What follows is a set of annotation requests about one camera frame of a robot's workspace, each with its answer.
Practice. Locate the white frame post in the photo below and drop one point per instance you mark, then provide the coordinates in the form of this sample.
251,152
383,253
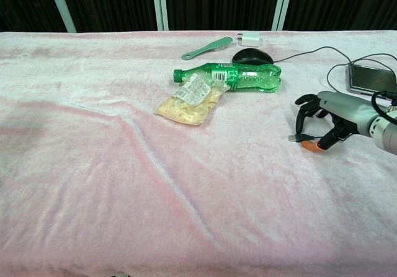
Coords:
161,4
282,4
63,4

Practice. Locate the white power adapter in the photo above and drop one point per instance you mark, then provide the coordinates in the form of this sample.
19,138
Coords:
249,39

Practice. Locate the clear bag of snacks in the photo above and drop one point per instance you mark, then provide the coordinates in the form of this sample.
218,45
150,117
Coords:
189,102

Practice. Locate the green brush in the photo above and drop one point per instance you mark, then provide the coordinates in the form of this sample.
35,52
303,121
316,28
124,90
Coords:
207,48

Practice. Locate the pink fleece blanket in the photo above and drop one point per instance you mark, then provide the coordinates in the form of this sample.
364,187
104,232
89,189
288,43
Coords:
155,165

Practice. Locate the silver tablet device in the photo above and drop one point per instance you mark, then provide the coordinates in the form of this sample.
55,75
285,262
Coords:
369,78

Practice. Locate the green plastic bottle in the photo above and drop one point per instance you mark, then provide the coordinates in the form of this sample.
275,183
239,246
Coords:
242,75

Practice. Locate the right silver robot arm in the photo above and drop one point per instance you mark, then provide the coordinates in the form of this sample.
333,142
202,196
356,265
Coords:
384,131

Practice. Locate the black computer mouse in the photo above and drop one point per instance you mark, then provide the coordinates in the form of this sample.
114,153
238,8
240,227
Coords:
252,56

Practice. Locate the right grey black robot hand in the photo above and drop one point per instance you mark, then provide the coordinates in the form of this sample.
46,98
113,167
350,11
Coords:
341,106

